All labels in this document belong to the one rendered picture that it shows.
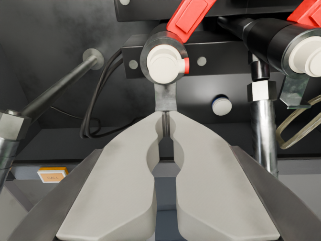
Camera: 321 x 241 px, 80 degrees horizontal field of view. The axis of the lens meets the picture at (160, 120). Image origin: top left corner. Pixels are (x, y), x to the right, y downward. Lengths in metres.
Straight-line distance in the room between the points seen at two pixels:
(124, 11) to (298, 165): 0.37
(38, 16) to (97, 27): 0.10
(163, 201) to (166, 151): 0.38
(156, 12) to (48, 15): 0.25
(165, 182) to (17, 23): 0.63
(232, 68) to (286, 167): 0.24
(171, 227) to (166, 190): 0.12
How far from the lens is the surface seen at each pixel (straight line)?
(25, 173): 0.47
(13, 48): 0.48
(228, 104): 0.42
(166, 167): 0.37
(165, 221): 0.73
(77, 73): 0.32
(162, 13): 0.22
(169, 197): 0.74
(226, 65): 0.24
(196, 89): 0.41
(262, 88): 0.18
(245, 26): 0.21
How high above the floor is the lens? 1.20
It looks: 57 degrees down
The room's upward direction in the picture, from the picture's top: 177 degrees counter-clockwise
